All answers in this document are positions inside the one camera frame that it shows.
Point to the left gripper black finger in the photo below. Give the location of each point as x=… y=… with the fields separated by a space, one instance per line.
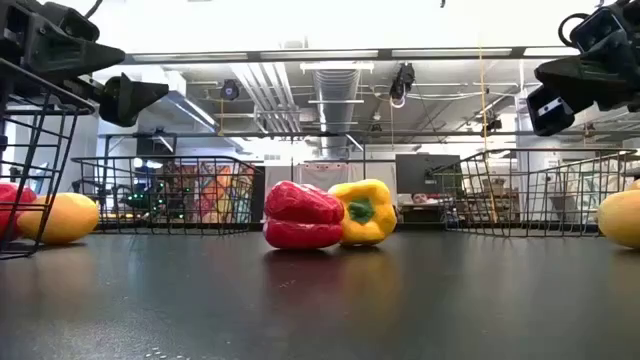
x=75 y=57
x=130 y=100

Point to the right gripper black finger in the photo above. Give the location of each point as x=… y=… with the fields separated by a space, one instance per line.
x=600 y=80
x=550 y=112

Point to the orange round fruit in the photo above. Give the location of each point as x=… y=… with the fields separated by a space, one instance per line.
x=70 y=220

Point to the red bell pepper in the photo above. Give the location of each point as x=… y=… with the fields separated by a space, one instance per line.
x=300 y=205
x=6 y=205

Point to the yellow bell pepper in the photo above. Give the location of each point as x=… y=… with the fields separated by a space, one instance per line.
x=367 y=227

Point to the black ceiling spotlight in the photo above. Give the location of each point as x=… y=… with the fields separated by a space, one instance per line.
x=230 y=90

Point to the black monitor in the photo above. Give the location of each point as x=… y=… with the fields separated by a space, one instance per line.
x=415 y=172

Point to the person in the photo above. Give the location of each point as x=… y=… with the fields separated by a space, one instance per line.
x=420 y=198

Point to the white fabric sheet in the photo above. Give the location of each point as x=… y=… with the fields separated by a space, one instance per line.
x=320 y=175

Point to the black table mat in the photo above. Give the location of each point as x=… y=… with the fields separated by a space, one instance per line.
x=320 y=300

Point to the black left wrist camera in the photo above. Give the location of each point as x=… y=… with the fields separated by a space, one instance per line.
x=75 y=22

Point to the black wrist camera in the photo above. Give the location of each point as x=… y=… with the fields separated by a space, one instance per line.
x=597 y=27
x=75 y=22

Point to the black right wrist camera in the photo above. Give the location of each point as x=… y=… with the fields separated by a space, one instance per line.
x=597 y=27

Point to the overhead frame crossbar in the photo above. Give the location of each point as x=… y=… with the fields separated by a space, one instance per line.
x=517 y=51

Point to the colourful wall painting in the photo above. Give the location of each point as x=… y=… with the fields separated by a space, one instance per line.
x=225 y=195

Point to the black hanging ceiling camera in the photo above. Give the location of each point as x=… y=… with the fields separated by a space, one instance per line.
x=402 y=82

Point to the silver ventilation duct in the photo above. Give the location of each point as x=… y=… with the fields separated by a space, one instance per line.
x=336 y=82

